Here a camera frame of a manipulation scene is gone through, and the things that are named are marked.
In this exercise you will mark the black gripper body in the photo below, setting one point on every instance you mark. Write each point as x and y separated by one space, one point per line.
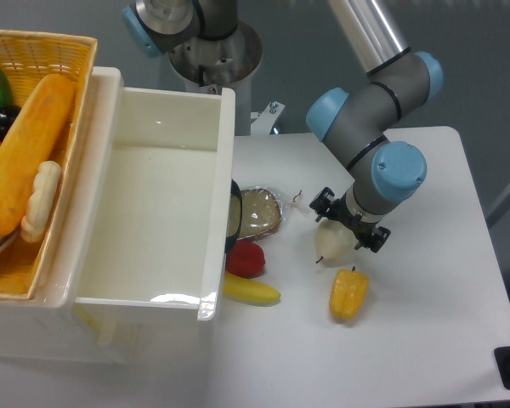
339 212

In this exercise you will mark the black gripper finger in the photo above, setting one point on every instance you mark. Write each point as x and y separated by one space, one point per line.
322 205
371 237

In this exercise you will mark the pale white pear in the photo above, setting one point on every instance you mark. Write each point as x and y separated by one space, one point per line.
333 241

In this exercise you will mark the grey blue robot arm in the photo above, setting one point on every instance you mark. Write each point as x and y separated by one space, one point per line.
351 126

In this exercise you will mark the wrapped brown bread slice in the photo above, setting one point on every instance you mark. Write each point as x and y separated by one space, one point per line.
265 209

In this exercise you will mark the yellow bell pepper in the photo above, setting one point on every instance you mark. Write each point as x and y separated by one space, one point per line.
348 293

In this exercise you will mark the red bell pepper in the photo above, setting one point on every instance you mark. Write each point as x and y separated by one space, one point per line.
246 259

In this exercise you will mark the yellow banana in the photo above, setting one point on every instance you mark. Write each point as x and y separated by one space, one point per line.
248 291

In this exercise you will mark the white plastic bin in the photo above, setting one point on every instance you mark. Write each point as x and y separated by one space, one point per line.
134 266

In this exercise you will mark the cream white pastry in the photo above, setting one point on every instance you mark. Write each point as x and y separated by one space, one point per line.
40 203

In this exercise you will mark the orange baguette loaf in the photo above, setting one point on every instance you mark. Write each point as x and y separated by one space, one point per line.
29 142

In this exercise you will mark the yellow wicker basket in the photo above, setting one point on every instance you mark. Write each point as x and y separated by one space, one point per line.
26 57

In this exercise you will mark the black grapes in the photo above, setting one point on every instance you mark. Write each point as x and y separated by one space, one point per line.
8 114

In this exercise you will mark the white metal bracket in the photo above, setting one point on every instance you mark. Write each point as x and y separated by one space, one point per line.
267 121

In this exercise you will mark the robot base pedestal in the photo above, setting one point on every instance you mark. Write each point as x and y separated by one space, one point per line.
207 67

